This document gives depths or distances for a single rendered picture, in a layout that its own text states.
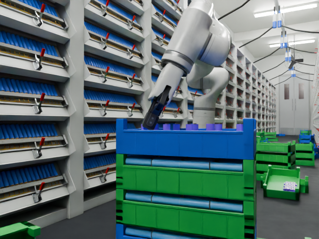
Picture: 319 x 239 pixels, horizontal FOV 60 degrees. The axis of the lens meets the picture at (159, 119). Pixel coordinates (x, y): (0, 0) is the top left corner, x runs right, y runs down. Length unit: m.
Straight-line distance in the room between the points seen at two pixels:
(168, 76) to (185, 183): 0.26
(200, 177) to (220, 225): 0.10
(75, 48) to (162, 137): 0.98
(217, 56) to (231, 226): 0.41
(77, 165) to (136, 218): 0.86
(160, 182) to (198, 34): 0.38
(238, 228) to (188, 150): 0.18
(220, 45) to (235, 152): 0.30
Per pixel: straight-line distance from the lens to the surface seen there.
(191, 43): 0.73
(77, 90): 1.46
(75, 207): 1.51
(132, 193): 0.66
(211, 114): 1.51
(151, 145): 0.61
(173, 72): 0.69
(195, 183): 0.59
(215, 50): 0.74
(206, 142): 0.57
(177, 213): 0.61
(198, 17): 0.75
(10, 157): 1.25
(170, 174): 0.60
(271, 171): 2.16
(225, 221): 0.60
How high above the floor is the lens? 0.47
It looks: 1 degrees up
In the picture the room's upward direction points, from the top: straight up
